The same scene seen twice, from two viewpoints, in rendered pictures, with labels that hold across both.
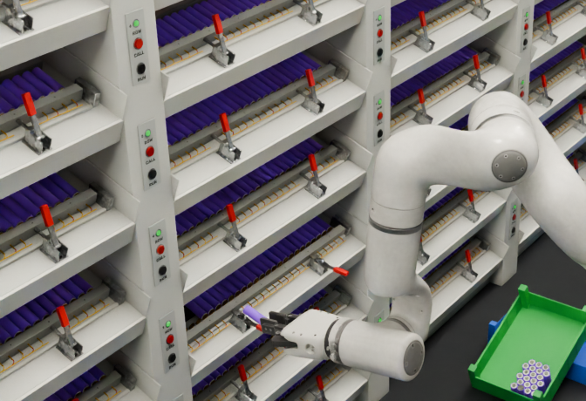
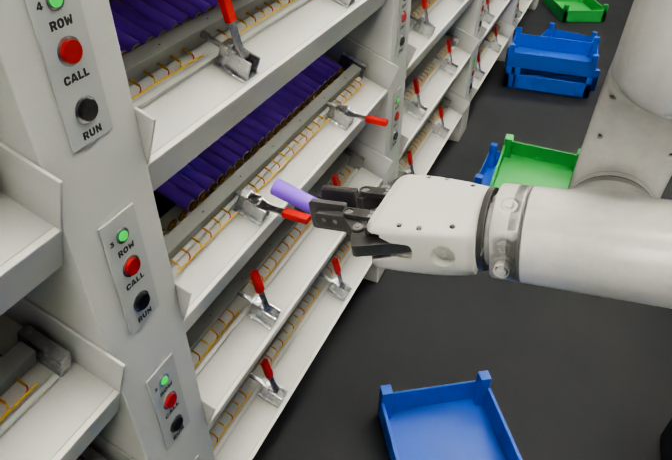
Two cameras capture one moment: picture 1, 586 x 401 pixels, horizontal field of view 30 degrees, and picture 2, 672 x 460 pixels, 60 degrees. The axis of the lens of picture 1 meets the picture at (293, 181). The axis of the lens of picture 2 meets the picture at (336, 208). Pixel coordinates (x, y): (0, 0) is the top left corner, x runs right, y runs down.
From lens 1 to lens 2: 1.53 m
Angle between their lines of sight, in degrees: 15
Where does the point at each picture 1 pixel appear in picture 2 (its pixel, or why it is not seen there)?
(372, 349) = (620, 249)
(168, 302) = (116, 187)
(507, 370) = not seen: hidden behind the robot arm
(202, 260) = (181, 98)
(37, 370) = not seen: outside the picture
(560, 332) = (549, 178)
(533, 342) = not seen: hidden behind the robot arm
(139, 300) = (35, 190)
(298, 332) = (411, 224)
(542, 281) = (492, 134)
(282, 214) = (302, 27)
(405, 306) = (631, 148)
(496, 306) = (462, 160)
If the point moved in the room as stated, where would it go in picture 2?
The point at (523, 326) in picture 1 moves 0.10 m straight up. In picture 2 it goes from (510, 176) to (517, 143)
